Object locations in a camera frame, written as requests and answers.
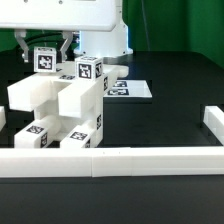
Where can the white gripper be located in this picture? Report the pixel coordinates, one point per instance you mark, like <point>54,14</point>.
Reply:
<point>65,15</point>

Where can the white chair seat part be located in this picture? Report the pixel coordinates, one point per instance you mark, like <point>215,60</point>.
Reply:
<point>75,102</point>

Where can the white chair back frame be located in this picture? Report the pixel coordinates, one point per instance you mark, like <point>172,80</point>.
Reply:
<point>31,92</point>

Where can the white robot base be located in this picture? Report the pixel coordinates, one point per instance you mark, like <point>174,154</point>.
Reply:
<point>111,44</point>

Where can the white tag sheet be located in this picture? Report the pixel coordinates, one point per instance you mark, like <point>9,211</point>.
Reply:
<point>129,88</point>

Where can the white side block left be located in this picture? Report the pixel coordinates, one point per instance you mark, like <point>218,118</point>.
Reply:
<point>2,117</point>

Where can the white obstacle fence bar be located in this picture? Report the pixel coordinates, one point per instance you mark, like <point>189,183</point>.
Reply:
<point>105,162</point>

